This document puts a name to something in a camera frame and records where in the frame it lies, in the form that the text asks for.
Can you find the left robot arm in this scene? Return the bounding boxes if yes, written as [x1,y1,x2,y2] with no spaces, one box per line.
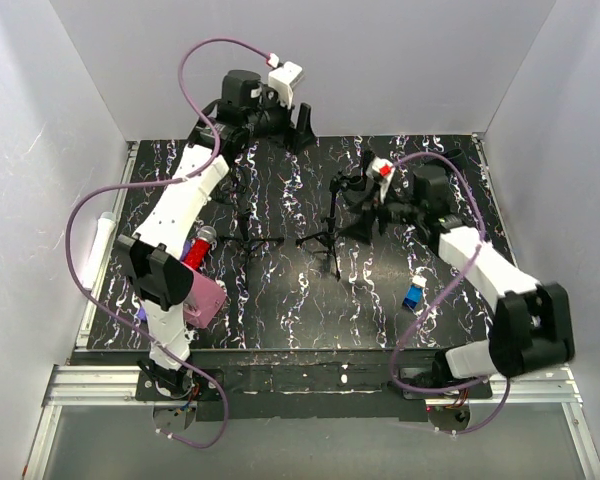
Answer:
[114,61,315,400]

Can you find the black round-base stand purple mic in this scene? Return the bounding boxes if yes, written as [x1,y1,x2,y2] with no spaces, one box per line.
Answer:
[442,148,466,170]

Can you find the black round-base stand white mic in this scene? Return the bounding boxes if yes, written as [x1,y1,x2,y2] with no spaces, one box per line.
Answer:
[361,150,375,174]

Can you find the blue white small toy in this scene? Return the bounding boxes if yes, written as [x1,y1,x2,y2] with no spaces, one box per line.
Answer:
[403,275,426,310]

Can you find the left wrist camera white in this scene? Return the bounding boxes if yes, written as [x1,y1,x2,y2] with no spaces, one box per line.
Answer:
[266,53,304,109]

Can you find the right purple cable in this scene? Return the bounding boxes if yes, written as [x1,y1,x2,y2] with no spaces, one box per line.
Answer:
[389,152,512,436]

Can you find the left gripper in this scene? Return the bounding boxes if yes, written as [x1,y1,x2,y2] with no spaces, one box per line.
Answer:
[243,86,316,154]

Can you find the black tripod shock-mount stand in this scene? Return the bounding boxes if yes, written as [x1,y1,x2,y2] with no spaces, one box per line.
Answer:
[212,166,285,289]

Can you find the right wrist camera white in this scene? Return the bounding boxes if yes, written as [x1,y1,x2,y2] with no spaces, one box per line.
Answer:
[366,154,395,204]

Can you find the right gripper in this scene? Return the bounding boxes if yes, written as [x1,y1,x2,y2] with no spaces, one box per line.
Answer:
[338,182,425,246]

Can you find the red glitter microphone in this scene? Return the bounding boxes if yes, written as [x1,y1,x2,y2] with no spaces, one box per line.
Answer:
[182,225,217,270]

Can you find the white microphone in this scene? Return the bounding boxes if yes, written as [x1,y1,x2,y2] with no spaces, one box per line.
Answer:
[81,212,116,291]

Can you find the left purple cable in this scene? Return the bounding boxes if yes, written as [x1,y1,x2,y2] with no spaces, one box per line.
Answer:
[64,38,279,449]

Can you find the pink metronome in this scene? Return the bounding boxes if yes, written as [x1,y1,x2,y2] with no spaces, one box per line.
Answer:
[183,271,227,329]

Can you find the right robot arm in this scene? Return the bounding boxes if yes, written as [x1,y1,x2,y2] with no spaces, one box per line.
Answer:
[342,157,575,398]

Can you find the purple microphone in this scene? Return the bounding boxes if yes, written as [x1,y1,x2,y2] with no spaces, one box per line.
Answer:
[136,239,192,322]

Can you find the black marble mat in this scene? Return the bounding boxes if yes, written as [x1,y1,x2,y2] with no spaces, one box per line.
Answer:
[87,133,527,351]

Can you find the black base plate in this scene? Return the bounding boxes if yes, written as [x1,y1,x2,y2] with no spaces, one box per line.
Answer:
[69,345,551,424]

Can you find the purple cable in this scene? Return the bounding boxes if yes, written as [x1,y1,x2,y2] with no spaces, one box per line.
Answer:
[389,152,512,436]
[64,38,279,449]

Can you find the black tripod stand pink mic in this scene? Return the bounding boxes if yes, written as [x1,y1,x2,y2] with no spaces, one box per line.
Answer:
[295,171,366,280]

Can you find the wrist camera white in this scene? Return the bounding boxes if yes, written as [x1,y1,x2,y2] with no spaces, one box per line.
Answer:
[366,154,395,204]
[266,53,304,109]

